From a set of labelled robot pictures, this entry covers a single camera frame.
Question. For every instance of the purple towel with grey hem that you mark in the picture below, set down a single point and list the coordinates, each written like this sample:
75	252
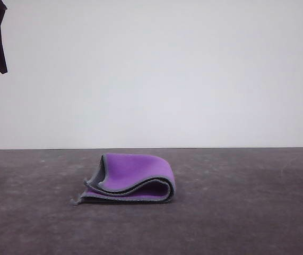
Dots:
135	167

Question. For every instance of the grey table cloth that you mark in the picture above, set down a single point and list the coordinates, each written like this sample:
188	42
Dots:
61	231

